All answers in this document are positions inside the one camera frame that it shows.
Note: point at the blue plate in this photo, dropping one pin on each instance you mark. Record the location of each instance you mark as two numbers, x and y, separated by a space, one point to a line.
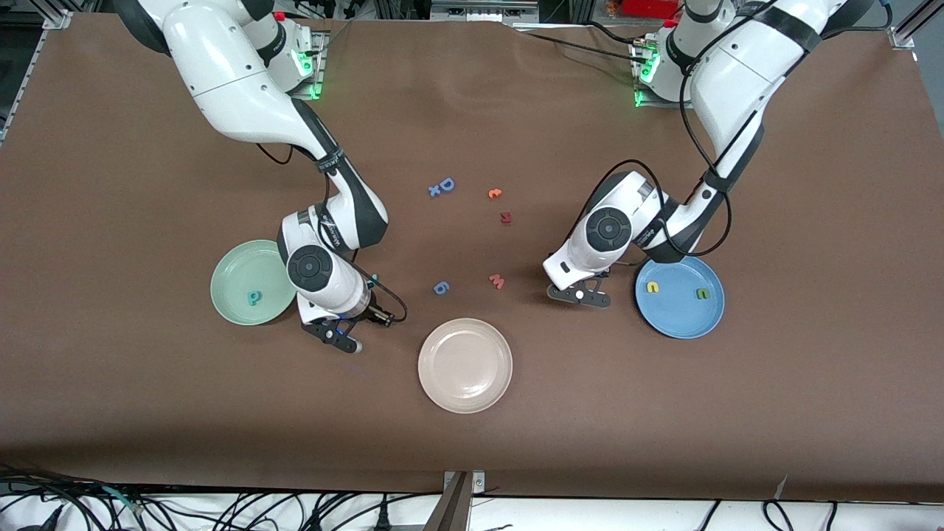
678 317

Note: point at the aluminium corner profile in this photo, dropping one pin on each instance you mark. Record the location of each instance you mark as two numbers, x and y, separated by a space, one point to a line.
903 33

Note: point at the beige plate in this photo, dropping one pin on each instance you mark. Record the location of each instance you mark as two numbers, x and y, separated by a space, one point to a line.
464 365

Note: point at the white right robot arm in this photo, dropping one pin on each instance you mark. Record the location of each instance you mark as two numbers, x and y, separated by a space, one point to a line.
221 66

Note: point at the blue letter D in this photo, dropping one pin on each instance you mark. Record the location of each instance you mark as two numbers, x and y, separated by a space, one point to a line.
452 185

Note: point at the red box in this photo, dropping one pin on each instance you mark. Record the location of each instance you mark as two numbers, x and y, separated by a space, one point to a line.
649 7

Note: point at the green plate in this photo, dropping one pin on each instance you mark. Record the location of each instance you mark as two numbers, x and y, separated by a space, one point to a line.
232 284

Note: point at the black power plug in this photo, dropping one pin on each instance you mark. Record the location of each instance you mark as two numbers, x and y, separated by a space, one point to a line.
382 520

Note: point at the pink letter w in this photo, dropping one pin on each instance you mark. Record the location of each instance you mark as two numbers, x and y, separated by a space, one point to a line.
497 282

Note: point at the brown table cover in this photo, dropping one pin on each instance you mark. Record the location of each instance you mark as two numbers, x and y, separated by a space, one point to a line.
472 442

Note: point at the blue digit 6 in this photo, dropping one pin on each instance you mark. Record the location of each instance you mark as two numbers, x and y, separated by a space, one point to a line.
441 287

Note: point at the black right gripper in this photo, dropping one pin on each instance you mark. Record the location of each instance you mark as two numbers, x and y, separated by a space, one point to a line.
377 316

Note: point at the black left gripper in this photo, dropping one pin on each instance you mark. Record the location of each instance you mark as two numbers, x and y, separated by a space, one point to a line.
604 274

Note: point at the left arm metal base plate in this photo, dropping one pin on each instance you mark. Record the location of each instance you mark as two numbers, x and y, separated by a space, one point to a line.
649 99

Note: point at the teal letter d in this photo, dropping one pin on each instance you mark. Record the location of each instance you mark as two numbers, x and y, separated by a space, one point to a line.
250 297

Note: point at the metal table bracket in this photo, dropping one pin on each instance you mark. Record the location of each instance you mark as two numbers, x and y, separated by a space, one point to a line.
478 483

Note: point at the grey power strip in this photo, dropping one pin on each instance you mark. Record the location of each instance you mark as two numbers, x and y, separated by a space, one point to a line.
483 11

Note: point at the aluminium table frame rail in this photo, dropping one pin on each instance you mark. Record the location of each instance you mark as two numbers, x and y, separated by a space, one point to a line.
29 74

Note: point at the aluminium support beam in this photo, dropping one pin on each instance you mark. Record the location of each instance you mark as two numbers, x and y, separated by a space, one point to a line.
450 512

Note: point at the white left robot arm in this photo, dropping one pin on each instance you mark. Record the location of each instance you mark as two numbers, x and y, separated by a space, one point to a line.
737 74

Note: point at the white tape scrap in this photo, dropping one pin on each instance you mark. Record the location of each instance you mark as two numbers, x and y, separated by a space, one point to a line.
782 488

